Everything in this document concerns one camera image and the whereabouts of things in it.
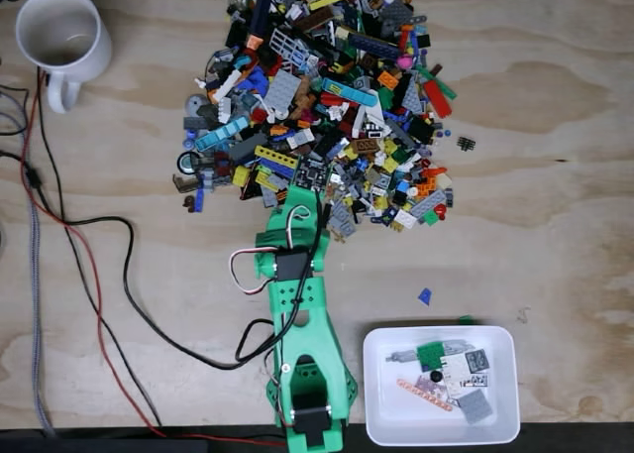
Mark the yellow Lego technic beam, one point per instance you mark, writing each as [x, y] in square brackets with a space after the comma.
[276, 155]

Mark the brown studded Lego plate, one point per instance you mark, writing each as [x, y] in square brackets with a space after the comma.
[368, 146]

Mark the turquoise Lego car piece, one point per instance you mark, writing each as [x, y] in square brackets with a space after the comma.
[220, 133]

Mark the white Lego plate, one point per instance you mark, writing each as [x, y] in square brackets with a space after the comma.
[405, 219]

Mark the black Lego wheel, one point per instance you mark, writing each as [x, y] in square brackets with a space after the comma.
[187, 162]

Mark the light grey Lego plate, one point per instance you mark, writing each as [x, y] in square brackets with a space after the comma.
[282, 90]

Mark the light blue long Lego piece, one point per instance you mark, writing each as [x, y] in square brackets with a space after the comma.
[347, 91]

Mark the grey long Lego plate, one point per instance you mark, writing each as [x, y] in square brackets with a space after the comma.
[428, 203]

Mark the dark grey round Lego dish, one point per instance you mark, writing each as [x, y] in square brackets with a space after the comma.
[196, 103]

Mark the small blue Lego wedge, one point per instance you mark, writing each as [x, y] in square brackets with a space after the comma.
[425, 297]

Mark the orange Lego brick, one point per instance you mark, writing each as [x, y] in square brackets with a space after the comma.
[389, 79]

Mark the grey Lego wedge plate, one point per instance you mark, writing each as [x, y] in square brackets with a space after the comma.
[413, 100]

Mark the white Lego fence piece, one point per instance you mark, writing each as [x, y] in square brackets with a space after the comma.
[285, 43]

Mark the red Lego plate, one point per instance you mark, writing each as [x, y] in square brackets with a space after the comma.
[438, 100]

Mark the grey Lego axle piece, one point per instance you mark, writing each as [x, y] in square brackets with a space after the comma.
[401, 358]

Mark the dark blue Lego plate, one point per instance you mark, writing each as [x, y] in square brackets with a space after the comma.
[374, 45]

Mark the black Lego grille piece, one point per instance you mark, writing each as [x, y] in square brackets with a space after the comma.
[465, 144]

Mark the pink Lego ball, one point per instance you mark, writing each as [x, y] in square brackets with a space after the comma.
[406, 61]

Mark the dark brown long Lego plate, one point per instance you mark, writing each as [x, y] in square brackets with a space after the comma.
[313, 21]

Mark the green square Lego plate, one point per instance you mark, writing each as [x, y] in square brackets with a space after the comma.
[430, 356]

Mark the navy long Lego beam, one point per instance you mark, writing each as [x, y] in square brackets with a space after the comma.
[261, 11]

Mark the small green Lego piece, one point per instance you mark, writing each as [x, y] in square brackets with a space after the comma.
[465, 319]

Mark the yellow long Lego plate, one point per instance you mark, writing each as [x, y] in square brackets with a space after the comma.
[328, 0]

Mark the light grey Lego piece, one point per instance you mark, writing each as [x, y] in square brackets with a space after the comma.
[458, 347]

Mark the orange Lego technic beam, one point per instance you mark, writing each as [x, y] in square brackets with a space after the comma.
[413, 388]

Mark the black round Lego piece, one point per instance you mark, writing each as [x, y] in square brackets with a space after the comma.
[436, 377]

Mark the lilac Lego plate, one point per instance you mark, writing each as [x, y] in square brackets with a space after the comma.
[427, 386]

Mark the dark grey Lego plate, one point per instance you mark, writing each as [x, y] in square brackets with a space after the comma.
[397, 9]

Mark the white plastic bin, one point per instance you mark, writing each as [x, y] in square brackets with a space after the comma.
[391, 418]

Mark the white Lego tile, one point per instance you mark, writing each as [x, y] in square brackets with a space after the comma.
[455, 373]

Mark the grey square Lego plate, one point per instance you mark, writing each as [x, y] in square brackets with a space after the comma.
[475, 407]

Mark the dark grey printed tile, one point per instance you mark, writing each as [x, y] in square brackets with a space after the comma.
[478, 361]

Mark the black and white printed tile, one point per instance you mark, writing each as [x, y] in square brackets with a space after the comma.
[476, 380]

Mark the white ceramic mug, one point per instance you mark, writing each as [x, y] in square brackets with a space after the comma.
[91, 51]

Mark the black camera circuit board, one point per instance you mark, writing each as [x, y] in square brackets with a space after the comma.
[311, 171]

